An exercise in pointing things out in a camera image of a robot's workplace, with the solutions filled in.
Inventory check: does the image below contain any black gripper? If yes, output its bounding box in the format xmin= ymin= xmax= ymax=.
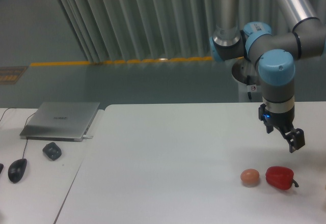
xmin=258 ymin=104 xmax=305 ymax=153

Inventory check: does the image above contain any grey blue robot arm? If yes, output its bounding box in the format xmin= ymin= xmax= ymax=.
xmin=209 ymin=0 xmax=325 ymax=152

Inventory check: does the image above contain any red bell pepper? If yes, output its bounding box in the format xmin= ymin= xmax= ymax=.
xmin=265 ymin=166 xmax=299 ymax=190

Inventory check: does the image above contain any brown egg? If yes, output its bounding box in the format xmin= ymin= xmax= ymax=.
xmin=240 ymin=169 xmax=260 ymax=187

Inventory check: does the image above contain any grey pleated curtain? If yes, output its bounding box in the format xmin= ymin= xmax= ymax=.
xmin=48 ymin=0 xmax=293 ymax=64

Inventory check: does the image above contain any small black plastic case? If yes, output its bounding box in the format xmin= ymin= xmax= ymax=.
xmin=42 ymin=142 xmax=62 ymax=161

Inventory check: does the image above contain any silver closed laptop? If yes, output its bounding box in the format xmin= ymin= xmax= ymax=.
xmin=20 ymin=102 xmax=100 ymax=142

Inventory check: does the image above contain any black computer mouse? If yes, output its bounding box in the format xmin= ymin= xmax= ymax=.
xmin=8 ymin=158 xmax=28 ymax=183

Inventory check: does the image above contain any black keyboard corner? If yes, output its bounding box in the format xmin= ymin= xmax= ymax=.
xmin=0 ymin=163 xmax=4 ymax=174

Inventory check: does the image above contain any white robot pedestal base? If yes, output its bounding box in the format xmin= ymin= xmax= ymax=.
xmin=231 ymin=57 xmax=262 ymax=102

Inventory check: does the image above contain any black laptop cable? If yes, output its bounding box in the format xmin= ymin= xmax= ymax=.
xmin=0 ymin=107 xmax=38 ymax=123

